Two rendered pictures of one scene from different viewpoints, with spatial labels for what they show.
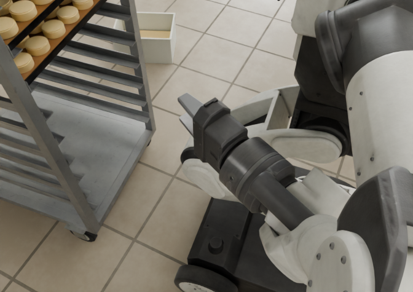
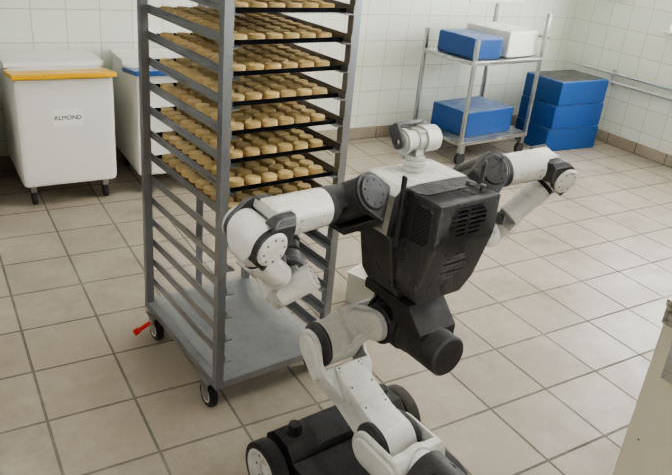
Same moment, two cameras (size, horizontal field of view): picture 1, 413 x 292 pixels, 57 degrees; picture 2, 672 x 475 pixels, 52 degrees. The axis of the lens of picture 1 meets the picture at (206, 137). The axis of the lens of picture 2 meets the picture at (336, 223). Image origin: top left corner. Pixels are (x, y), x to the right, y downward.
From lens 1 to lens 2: 1.38 m
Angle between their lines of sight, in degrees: 37
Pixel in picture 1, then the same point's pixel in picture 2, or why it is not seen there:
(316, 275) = not seen: hidden behind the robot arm
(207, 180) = (310, 352)
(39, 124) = (222, 245)
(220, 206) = (325, 416)
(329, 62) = not seen: hidden behind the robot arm
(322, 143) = (372, 316)
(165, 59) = not seen: hidden behind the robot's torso
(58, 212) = (201, 360)
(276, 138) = (351, 309)
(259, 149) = (293, 252)
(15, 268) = (142, 393)
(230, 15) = (494, 312)
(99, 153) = (264, 341)
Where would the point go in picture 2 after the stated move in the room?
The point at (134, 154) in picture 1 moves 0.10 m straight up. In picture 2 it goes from (290, 355) to (292, 333)
